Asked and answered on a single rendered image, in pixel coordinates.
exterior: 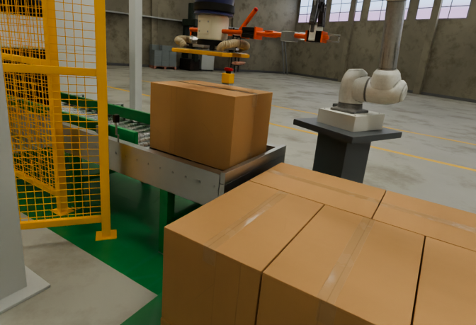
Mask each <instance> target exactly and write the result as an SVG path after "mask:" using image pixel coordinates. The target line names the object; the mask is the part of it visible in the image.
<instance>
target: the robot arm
mask: <svg viewBox="0 0 476 325"><path fill-rule="evenodd" d="M386 1H387V4H386V10H385V21H384V26H383V32H382V43H381V49H380V59H379V65H378V69H376V70H375V71H374V72H373V75H372V77H369V76H368V73H367V72H366V71H365V70H364V69H348V71H347V72H346V73H345V74H344V76H343V78H342V80H341V85H340V89H339V102H338V103H333V107H331V108H330V110H337V111H340V112H344V113H349V114H357V113H368V110H366V109H363V102H369V103H376V104H383V105H391V104H396V103H399V102H401V101H403V100H404V99H405V97H406V95H407V90H408V87H407V83H406V82H405V81H404V80H402V79H401V74H400V71H399V70H398V69H397V60H398V55H399V50H400V41H401V36H402V29H403V23H404V15H405V9H406V4H407V0H386ZM326 10H327V4H325V0H312V9H311V13H310V19H309V25H310V32H309V37H308V40H312V41H315V35H316V30H317V31H323V28H324V27H325V18H326ZM317 19H318V27H317V25H316V23H317Z"/></svg>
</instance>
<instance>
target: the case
mask: <svg viewBox="0 0 476 325"><path fill-rule="evenodd" d="M272 95H273V92H269V91H260V90H256V89H247V88H242V87H237V86H228V85H224V84H215V83H210V82H205V81H196V80H190V81H152V82H151V95H150V147H151V148H154V149H158V150H161V151H163V152H167V153H170V154H174V155H176V156H180V157H183V158H185V159H189V160H192V161H196V162H198V163H201V164H205V165H207V166H211V167H214V168H217V169H220V170H223V171H224V170H226V169H228V168H230V167H233V166H235V165H237V164H240V163H242V162H243V161H246V160H248V159H251V158H253V157H255V156H258V155H260V154H262V153H264V152H266V145H267V139H268V127H269V120H270V114H271V102H272Z"/></svg>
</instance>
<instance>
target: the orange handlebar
mask: <svg viewBox="0 0 476 325"><path fill-rule="evenodd" d="M189 30H190V31H192V32H198V28H189ZM241 31H242V30H229V29H222V33H226V34H228V36H232V34H233V35H241ZM256 35H260V36H264V37H267V38H277V37H278V38H280V37H281V33H280V32H276V31H274V30H265V31H257V32H256ZM294 37H295V38H300V39H305V33H295V34H294ZM323 39H324V40H328V39H329V36H328V35H324V37H323Z"/></svg>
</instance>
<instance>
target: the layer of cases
mask: <svg viewBox="0 0 476 325"><path fill-rule="evenodd" d="M161 317H162V318H163V319H165V320H167V321H168V322H169V323H171V324H173V325H476V214H475V213H471V212H466V211H464V210H459V209H455V208H453V207H448V206H445V205H440V204H437V203H433V202H429V201H426V200H421V199H418V198H413V197H410V196H408V195H403V194H399V193H395V192H392V191H388V190H387V192H386V190H384V189H381V188H376V187H373V186H368V185H366V184H362V183H357V182H355V181H350V180H346V179H344V178H339V177H336V176H331V175H328V174H325V173H320V172H317V171H312V170H309V169H304V168H301V167H299V166H293V165H290V164H286V163H283V162H281V163H279V164H278V165H276V166H274V167H272V168H270V169H269V170H267V171H264V172H263V173H261V174H259V175H257V176H256V177H254V178H252V179H250V180H249V181H247V182H245V183H243V184H241V185H240V186H237V187H236V188H234V189H232V190H230V191H228V192H227V193H225V194H223V195H221V196H220V197H218V198H215V199H214V200H212V201H210V202H208V203H206V204H205V205H203V206H201V207H199V208H198V209H196V210H194V211H192V212H190V213H188V214H187V215H184V216H183V217H181V218H179V219H177V220H176V221H174V222H172V223H170V224H168V225H166V226H165V227H164V255H163V283H162V311H161Z"/></svg>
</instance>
